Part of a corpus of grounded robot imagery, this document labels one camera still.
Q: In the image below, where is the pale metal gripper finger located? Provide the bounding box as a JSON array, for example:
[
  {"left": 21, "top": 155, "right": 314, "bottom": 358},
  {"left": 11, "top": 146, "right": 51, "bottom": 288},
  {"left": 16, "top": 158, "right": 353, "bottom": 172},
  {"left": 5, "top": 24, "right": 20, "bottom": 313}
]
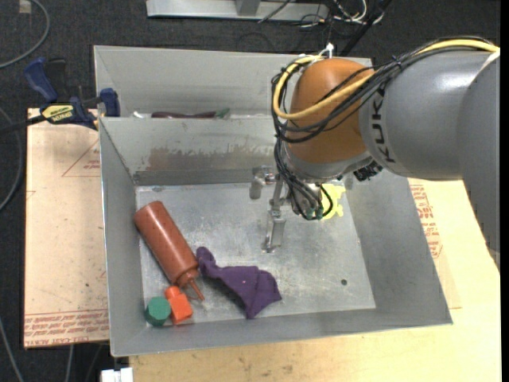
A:
[
  {"left": 249, "top": 165, "right": 280, "bottom": 201},
  {"left": 261, "top": 209, "right": 288, "bottom": 254}
]

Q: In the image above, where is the yellow rubber toy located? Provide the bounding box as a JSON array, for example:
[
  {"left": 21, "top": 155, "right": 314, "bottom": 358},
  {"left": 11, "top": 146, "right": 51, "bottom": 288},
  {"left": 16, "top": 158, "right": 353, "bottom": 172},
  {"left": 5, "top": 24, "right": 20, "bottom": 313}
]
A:
[{"left": 320, "top": 183, "right": 345, "bottom": 223}]

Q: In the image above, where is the grey metal bin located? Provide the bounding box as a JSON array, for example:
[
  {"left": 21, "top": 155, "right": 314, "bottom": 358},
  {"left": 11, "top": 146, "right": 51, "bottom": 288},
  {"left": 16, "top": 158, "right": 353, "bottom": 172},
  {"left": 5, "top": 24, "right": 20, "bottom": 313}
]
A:
[{"left": 93, "top": 45, "right": 454, "bottom": 358}]

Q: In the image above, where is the purple cloth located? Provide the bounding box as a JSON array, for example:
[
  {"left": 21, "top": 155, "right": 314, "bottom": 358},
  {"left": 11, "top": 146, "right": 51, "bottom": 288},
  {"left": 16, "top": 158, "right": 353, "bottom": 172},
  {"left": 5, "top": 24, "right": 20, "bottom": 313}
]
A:
[{"left": 196, "top": 246, "right": 283, "bottom": 321}]

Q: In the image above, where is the red-brown squeeze bottle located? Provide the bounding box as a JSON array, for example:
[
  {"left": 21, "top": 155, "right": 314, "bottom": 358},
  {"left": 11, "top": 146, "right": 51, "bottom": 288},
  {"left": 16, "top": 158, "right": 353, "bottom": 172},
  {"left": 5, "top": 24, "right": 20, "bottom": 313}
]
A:
[{"left": 133, "top": 200, "right": 206, "bottom": 303}]

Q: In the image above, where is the orange toy block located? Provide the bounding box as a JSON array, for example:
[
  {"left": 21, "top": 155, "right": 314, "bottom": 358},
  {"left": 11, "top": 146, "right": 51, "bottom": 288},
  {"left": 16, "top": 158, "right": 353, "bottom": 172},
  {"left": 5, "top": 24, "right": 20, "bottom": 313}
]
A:
[{"left": 164, "top": 285, "right": 195, "bottom": 326}]

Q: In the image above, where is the green hexagonal block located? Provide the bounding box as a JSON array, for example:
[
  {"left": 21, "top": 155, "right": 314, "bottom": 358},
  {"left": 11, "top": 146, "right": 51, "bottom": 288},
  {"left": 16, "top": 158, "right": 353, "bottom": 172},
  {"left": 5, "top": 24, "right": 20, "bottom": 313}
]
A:
[{"left": 143, "top": 296, "right": 173, "bottom": 328}]

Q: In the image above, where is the brown cardboard board, red print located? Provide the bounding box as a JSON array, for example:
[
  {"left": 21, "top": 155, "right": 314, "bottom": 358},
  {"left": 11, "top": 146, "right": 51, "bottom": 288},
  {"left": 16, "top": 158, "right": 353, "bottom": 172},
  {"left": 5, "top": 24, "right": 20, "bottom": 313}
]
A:
[{"left": 23, "top": 107, "right": 463, "bottom": 350}]

